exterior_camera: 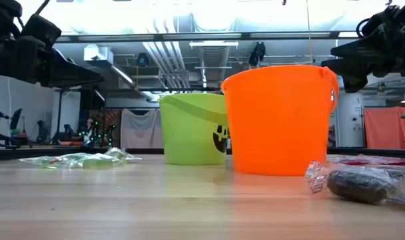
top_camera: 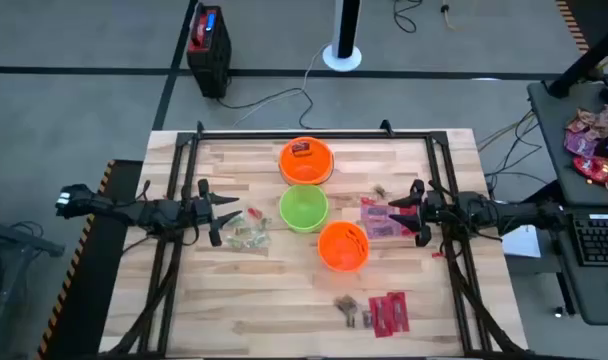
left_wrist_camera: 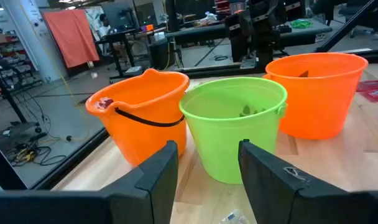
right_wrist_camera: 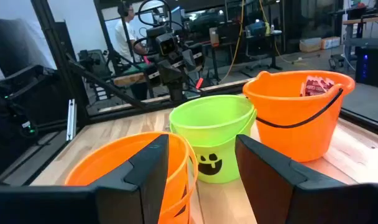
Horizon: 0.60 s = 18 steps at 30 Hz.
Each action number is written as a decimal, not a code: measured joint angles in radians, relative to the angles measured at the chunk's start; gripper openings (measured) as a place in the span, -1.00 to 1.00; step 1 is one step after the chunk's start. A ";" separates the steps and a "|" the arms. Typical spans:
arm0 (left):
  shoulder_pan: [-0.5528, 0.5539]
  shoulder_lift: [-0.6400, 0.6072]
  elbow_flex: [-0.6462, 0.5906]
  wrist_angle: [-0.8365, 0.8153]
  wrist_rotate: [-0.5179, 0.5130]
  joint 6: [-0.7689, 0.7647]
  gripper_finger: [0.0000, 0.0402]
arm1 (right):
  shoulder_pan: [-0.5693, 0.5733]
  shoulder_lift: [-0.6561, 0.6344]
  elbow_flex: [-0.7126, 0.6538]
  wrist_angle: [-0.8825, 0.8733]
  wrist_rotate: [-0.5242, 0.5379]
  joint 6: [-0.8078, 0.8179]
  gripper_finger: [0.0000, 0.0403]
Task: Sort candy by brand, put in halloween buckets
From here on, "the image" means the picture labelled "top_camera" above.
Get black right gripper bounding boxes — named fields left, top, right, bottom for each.
left=387, top=178, right=458, bottom=248

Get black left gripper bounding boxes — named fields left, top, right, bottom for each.
left=181, top=178, right=244, bottom=248

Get pink red licorice candy pack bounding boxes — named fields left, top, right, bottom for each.
left=365, top=218, right=416, bottom=241
left=359, top=203, right=403, bottom=222

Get orange plastic halloween bucket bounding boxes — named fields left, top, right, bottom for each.
left=317, top=220, right=371, bottom=274
left=277, top=136, right=335, bottom=186

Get green plastic halloween bucket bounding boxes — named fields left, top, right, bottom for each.
left=278, top=183, right=330, bottom=234

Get red flat candy pack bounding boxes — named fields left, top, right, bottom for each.
left=367, top=294, right=394, bottom=339
left=386, top=291, right=411, bottom=334

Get red candy bag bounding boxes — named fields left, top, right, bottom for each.
left=572, top=155, right=608, bottom=195

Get pink candy bag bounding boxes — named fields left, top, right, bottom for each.
left=563, top=103, right=608, bottom=159

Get white paper sheet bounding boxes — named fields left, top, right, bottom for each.
left=501, top=224, right=543, bottom=260

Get black hazard-striped platform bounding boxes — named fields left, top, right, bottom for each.
left=36, top=158, right=144, bottom=360

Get black and red equipment case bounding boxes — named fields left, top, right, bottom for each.
left=186, top=2, right=233, bottom=100

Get grey side desk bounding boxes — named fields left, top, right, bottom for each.
left=527, top=79, right=608, bottom=326

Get black pole with white base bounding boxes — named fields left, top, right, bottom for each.
left=322, top=0, right=363, bottom=73

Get black keyboard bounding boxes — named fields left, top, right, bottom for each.
left=572, top=213, right=608, bottom=268

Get dark metal floor stand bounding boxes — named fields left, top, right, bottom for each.
left=0, top=202, right=66, bottom=360

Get black aluminium table frame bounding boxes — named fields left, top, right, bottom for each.
left=136, top=119, right=528, bottom=360

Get tangled floor cables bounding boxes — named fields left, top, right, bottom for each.
left=476, top=108, right=550, bottom=194

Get white floor cable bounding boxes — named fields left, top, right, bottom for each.
left=231, top=43, right=333, bottom=129

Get black looped cable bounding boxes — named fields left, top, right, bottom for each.
left=392, top=0, right=424, bottom=35

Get tan cable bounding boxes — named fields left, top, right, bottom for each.
left=439, top=0, right=458, bottom=30

